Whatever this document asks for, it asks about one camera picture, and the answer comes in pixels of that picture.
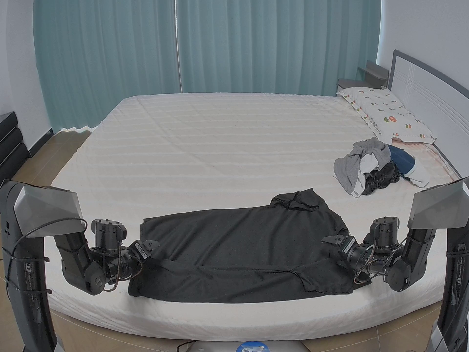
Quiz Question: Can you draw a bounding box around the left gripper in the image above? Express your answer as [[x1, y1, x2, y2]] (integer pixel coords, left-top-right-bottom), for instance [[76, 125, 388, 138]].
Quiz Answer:
[[119, 238, 162, 279]]

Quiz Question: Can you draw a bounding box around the grey bedside table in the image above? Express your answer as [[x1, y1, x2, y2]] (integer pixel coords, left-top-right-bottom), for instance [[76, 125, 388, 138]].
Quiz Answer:
[[337, 60, 390, 91]]

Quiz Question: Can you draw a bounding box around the pile of clothes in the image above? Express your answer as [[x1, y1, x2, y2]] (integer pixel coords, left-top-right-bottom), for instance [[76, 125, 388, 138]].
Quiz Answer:
[[333, 137, 430, 198]]

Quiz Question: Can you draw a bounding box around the black chest of drawers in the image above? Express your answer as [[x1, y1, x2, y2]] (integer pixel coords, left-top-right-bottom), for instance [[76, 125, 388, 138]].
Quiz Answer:
[[0, 111, 29, 182]]

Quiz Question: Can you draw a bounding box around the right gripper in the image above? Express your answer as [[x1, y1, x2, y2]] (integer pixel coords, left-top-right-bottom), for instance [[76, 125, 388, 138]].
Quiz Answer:
[[321, 235, 374, 275]]

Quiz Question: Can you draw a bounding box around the bed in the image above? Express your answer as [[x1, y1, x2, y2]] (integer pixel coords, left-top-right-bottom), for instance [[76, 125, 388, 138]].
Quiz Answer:
[[44, 50, 469, 342]]

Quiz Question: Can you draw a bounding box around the black T-shirt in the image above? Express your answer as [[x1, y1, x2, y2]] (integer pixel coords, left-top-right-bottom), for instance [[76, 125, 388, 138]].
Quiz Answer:
[[128, 188, 355, 304]]

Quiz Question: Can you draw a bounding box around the blue-green curtain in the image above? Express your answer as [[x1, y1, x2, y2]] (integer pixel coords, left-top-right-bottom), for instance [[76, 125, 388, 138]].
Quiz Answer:
[[176, 0, 382, 96], [34, 0, 182, 131]]

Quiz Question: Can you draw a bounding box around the white printed pillow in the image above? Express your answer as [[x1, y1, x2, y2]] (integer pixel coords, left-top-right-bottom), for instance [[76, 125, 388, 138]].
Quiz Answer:
[[336, 87, 438, 145]]

